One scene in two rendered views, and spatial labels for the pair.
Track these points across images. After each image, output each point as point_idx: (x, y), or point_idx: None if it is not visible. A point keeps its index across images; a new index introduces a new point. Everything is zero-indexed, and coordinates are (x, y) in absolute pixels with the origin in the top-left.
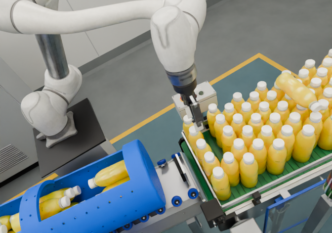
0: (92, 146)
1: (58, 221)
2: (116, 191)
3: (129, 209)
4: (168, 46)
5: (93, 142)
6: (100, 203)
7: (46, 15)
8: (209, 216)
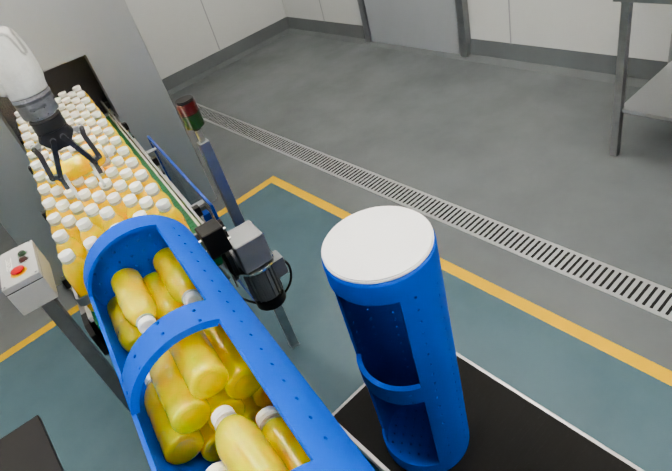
0: (45, 437)
1: (208, 283)
2: (170, 235)
3: (198, 243)
4: (26, 51)
5: (33, 440)
6: (185, 248)
7: None
8: (216, 226)
